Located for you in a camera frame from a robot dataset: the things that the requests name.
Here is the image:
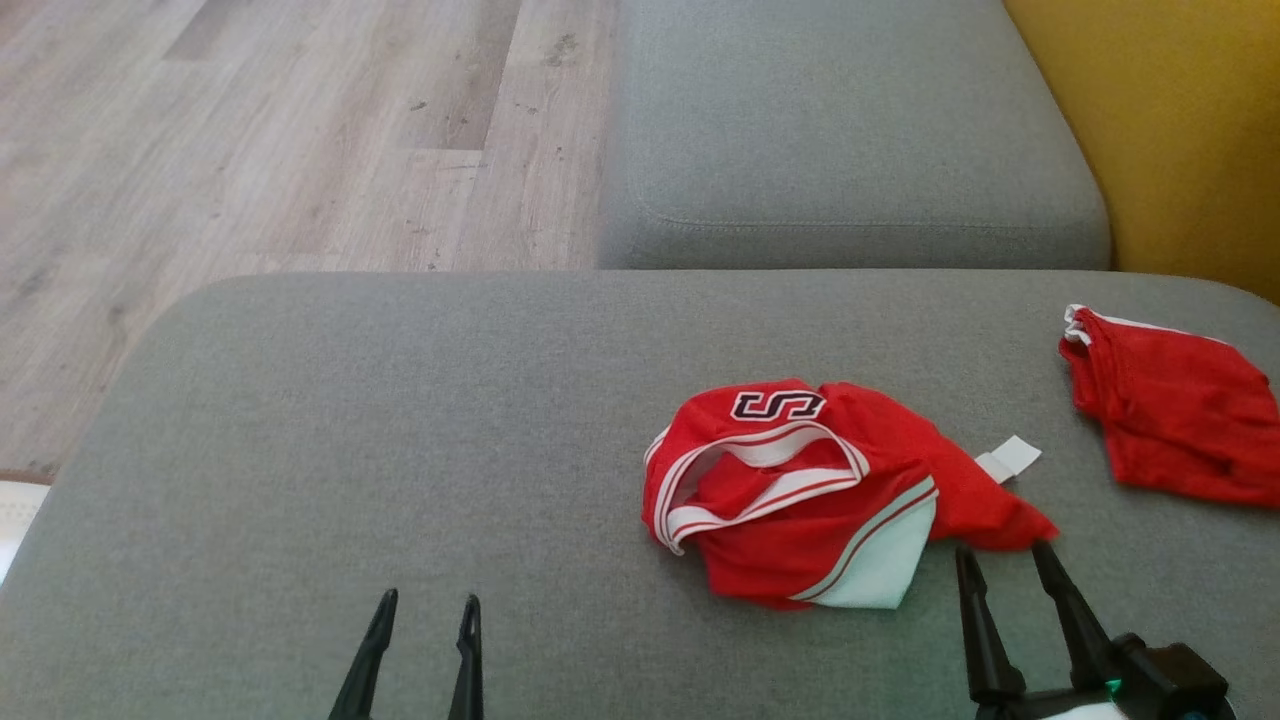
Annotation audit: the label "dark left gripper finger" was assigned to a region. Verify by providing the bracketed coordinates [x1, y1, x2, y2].
[446, 594, 485, 720]
[328, 588, 399, 720]

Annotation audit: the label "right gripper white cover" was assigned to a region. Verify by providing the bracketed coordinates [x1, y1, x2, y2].
[953, 540, 1132, 720]

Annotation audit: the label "red white sports jersey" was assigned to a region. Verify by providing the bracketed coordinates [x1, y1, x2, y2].
[642, 380, 1059, 611]

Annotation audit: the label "red shorts with white stripe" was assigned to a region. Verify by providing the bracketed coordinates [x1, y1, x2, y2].
[1058, 304, 1280, 509]

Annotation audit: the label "grey fabric sofa seat cushion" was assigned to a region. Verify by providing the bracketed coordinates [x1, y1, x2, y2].
[0, 270, 1280, 720]

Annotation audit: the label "white rug with brown edge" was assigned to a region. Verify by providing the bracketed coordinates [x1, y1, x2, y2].
[0, 470, 53, 586]

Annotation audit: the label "yellow upholstered furniture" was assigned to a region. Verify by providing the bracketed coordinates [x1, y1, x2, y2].
[1003, 0, 1280, 306]

